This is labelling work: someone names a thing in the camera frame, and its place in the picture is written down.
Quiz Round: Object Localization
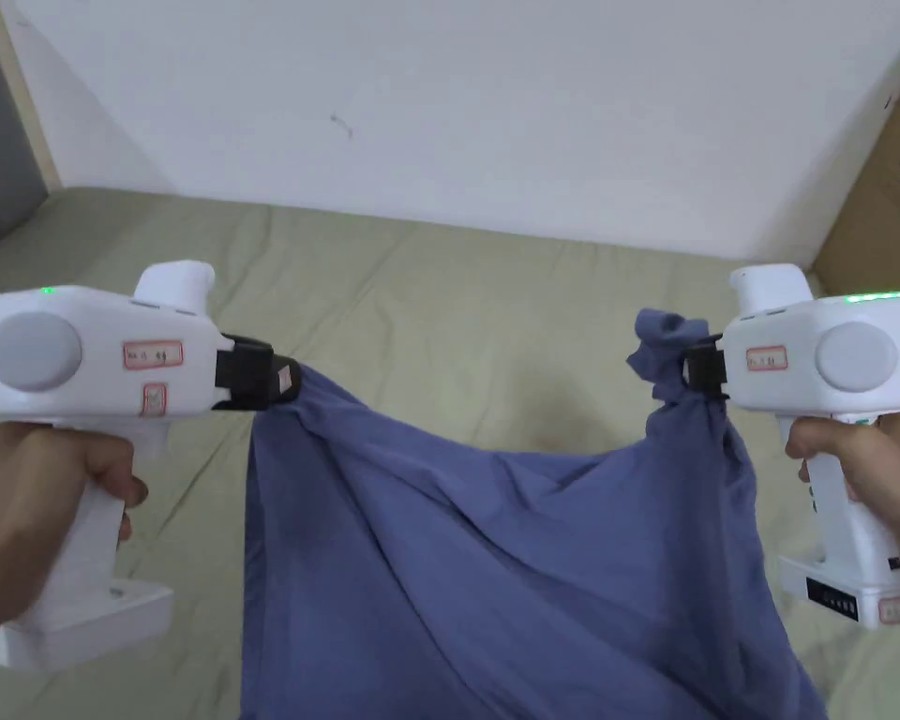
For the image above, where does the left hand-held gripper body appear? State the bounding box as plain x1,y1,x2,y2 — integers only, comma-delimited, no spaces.
0,259,276,668

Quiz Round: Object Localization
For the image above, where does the person's left hand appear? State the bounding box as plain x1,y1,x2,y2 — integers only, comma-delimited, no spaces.
0,421,151,640

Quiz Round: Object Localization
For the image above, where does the dark blue shirt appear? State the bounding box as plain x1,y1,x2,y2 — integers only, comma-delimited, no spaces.
243,307,831,720

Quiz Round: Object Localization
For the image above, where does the brown cardboard carton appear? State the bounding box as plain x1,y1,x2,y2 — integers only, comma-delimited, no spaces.
811,56,900,295

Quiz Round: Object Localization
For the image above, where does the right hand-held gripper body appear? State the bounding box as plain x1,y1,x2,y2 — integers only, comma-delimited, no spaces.
681,263,900,631

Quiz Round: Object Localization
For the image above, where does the bed with pale green sheet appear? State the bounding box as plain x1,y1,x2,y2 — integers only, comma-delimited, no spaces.
0,186,900,720

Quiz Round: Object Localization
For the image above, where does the person's right hand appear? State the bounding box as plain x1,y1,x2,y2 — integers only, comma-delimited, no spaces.
783,408,900,580

